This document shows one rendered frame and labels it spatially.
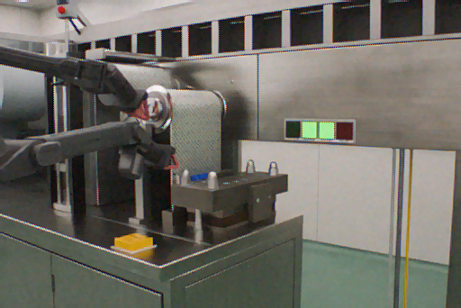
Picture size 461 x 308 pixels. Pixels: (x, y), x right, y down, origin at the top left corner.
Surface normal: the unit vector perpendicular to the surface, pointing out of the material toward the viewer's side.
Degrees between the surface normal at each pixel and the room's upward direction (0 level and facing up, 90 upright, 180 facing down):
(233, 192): 90
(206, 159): 90
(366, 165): 90
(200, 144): 90
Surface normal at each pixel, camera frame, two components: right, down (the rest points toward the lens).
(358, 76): -0.61, 0.07
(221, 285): 0.79, 0.06
